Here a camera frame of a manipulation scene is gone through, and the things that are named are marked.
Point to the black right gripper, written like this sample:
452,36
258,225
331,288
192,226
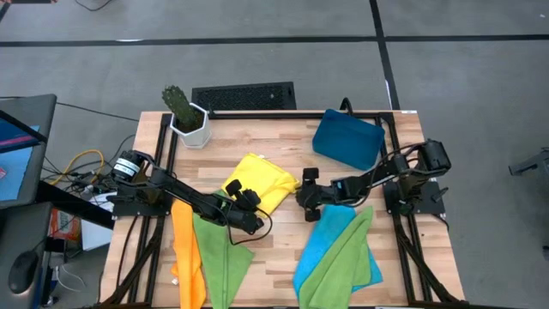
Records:
319,195

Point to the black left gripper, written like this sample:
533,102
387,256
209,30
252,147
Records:
246,204

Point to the yellow microfiber towel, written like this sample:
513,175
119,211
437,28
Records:
261,178

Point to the light blue microfiber towel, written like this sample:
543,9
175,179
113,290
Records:
321,240

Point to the green microfiber towel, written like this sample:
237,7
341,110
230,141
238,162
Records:
339,266
223,262

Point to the orange microfiber towel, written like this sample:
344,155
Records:
188,257

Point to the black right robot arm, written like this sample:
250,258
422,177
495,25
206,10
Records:
386,171

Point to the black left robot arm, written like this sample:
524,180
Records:
180,193

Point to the teal plastic bin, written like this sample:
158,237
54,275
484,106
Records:
347,137

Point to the white hexagonal plant pot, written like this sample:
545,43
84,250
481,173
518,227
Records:
197,137

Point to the black floor vent grille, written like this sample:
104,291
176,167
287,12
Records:
244,96

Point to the green cactus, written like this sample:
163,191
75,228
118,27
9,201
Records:
178,103

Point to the white paper sheet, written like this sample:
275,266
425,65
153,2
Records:
96,236

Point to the black metal beam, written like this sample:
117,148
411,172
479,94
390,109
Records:
77,208

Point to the orange cardboard box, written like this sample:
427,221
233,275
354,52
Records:
64,227

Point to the monitor with blue screen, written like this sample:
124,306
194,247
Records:
17,171

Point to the black computer mouse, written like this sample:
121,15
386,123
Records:
23,270

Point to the grey desk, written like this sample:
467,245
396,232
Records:
25,103

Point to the black aluminium table frame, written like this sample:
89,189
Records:
274,115

